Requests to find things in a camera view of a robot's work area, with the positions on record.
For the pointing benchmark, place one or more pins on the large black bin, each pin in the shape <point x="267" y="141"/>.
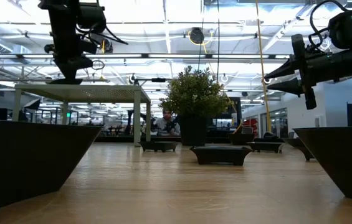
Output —
<point x="23" y="161"/>

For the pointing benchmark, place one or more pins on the mint green perforated side table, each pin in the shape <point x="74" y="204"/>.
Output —
<point x="79" y="93"/>

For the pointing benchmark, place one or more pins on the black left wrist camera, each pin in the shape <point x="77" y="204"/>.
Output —
<point x="92" y="18"/>

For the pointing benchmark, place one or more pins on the green potted plant black pot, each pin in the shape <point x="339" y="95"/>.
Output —
<point x="194" y="93"/>

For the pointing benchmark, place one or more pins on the black wavy square mini plate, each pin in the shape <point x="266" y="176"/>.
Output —
<point x="347" y="161"/>

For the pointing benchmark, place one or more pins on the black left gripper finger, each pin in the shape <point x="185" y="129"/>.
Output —
<point x="63" y="67"/>
<point x="82" y="63"/>

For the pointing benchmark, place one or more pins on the person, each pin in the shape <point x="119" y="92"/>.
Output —
<point x="166" y="126"/>

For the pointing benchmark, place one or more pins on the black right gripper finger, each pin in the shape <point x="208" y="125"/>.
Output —
<point x="288" y="69"/>
<point x="291" y="86"/>

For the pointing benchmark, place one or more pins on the black small square mini plate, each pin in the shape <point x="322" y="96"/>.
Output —
<point x="220" y="155"/>
<point x="265" y="147"/>
<point x="158" y="147"/>

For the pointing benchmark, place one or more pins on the black oval mini plate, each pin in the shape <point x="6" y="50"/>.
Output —
<point x="300" y="144"/>

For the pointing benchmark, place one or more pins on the black deep square mini plate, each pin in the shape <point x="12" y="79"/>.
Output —
<point x="241" y="139"/>

